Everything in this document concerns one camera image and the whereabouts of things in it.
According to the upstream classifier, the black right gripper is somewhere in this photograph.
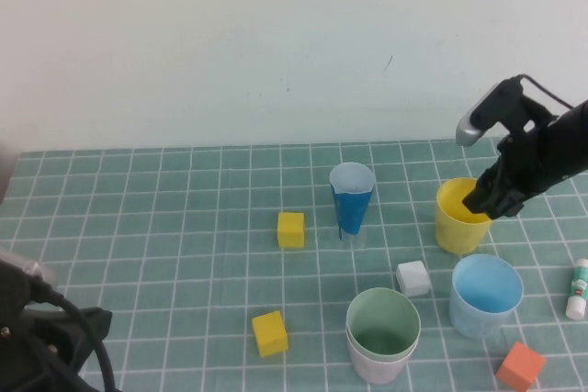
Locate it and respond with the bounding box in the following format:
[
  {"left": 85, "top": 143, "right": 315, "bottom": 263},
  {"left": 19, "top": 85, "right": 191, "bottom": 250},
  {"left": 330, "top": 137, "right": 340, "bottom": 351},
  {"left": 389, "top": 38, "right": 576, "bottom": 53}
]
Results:
[{"left": 461, "top": 119, "right": 576, "bottom": 222}]

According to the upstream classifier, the white green glue stick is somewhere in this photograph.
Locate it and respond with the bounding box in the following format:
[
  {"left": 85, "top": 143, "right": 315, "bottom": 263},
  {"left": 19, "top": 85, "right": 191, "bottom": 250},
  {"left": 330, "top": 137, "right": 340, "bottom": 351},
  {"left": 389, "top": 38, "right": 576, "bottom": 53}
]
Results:
[{"left": 565, "top": 258, "right": 588, "bottom": 322}]

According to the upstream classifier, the black right camera cable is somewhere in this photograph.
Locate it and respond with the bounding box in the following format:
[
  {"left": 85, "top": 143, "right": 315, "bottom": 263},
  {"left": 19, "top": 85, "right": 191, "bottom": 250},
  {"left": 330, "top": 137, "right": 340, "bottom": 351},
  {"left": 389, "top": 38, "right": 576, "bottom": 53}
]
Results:
[{"left": 518, "top": 73, "right": 576, "bottom": 111}]

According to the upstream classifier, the green plastic cup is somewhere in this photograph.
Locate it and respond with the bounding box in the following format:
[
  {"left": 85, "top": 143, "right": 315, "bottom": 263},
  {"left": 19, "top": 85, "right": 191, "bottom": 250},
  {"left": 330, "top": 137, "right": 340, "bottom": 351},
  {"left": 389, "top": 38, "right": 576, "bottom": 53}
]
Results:
[{"left": 345, "top": 287, "right": 422, "bottom": 364}]

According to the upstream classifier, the black camera cable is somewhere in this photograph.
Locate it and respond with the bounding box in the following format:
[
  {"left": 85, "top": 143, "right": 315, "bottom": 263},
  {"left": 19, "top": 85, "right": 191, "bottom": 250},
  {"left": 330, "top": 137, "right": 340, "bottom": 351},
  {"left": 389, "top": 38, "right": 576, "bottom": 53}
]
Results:
[
  {"left": 27, "top": 279, "right": 117, "bottom": 392},
  {"left": 518, "top": 73, "right": 576, "bottom": 111}
]

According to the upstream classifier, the white foam cube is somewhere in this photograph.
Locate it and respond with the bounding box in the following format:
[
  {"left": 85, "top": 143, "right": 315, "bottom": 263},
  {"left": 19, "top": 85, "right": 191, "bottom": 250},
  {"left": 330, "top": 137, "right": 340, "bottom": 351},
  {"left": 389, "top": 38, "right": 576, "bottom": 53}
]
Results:
[{"left": 396, "top": 260, "right": 433, "bottom": 298}]

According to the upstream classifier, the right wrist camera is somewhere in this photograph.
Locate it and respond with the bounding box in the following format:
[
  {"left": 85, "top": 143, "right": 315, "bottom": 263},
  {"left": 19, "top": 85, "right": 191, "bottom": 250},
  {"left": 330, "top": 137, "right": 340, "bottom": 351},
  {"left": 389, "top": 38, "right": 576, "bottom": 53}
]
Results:
[{"left": 454, "top": 77, "right": 537, "bottom": 149}]

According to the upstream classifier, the orange foam cube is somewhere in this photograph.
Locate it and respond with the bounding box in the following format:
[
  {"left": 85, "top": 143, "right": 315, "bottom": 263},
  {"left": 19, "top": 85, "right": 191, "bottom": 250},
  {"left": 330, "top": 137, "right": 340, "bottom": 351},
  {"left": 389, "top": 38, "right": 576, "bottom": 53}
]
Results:
[{"left": 495, "top": 342, "right": 548, "bottom": 392}]

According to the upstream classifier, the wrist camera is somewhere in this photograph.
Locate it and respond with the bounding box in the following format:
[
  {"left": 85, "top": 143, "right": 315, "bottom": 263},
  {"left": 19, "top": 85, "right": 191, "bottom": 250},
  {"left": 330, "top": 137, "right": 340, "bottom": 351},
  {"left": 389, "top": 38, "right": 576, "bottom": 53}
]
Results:
[
  {"left": 454, "top": 77, "right": 537, "bottom": 149},
  {"left": 0, "top": 247, "right": 60, "bottom": 290}
]

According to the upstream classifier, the black left camera cable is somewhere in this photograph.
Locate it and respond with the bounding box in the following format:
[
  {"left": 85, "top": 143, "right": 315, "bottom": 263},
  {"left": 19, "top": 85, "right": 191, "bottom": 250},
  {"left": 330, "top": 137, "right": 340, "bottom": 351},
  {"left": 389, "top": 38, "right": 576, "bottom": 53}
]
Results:
[{"left": 27, "top": 279, "right": 117, "bottom": 392}]

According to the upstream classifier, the pink plastic cup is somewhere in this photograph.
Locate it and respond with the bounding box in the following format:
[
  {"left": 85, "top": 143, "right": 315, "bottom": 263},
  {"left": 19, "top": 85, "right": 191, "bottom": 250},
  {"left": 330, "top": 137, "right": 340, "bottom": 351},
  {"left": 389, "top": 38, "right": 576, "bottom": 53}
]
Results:
[{"left": 345, "top": 322, "right": 420, "bottom": 386}]

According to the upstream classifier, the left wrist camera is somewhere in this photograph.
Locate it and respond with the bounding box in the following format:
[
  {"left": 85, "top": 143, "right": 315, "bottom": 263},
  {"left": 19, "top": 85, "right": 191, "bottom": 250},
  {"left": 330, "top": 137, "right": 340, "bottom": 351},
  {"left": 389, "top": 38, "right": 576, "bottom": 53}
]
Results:
[{"left": 0, "top": 247, "right": 60, "bottom": 290}]

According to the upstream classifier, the yellow plastic cup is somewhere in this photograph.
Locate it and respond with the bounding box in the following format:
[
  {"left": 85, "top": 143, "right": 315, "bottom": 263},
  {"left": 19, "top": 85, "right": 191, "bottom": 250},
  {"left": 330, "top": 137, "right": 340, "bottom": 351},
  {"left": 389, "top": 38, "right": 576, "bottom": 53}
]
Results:
[{"left": 435, "top": 176, "right": 496, "bottom": 256}]

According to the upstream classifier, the blue paper cone cup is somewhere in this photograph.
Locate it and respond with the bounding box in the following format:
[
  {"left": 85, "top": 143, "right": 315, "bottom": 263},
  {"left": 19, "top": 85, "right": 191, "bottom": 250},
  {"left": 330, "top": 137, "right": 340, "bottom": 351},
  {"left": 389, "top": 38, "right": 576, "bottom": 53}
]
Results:
[{"left": 329, "top": 162, "right": 377, "bottom": 241}]

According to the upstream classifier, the light blue plastic cup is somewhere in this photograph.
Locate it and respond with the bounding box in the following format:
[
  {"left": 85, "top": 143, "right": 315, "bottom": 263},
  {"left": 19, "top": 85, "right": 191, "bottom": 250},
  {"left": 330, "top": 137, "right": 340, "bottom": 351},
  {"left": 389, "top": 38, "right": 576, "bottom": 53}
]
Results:
[{"left": 449, "top": 253, "right": 525, "bottom": 341}]

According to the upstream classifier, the green checkered tablecloth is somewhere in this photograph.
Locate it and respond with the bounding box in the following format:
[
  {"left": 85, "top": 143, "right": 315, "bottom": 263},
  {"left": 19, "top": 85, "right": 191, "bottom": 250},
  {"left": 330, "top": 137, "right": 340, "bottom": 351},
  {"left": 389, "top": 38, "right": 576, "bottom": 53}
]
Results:
[{"left": 0, "top": 135, "right": 588, "bottom": 392}]

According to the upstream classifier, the clear plastic cone stand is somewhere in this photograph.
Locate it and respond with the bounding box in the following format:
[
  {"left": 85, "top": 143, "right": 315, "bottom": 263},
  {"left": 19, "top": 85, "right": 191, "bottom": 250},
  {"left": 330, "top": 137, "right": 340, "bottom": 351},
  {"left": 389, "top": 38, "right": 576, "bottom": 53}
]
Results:
[{"left": 340, "top": 226, "right": 369, "bottom": 249}]

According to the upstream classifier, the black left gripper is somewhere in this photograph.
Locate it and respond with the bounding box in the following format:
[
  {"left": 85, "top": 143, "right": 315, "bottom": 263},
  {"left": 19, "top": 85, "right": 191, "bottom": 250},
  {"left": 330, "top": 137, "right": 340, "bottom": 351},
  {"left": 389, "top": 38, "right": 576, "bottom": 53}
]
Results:
[{"left": 0, "top": 288, "right": 114, "bottom": 392}]

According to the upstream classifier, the yellow foam cube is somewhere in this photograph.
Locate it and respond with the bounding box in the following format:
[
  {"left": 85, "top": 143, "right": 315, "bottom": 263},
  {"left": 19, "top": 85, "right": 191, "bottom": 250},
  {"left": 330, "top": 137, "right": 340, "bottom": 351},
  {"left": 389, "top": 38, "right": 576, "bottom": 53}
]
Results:
[
  {"left": 277, "top": 212, "right": 306, "bottom": 249},
  {"left": 251, "top": 310, "right": 289, "bottom": 359}
]

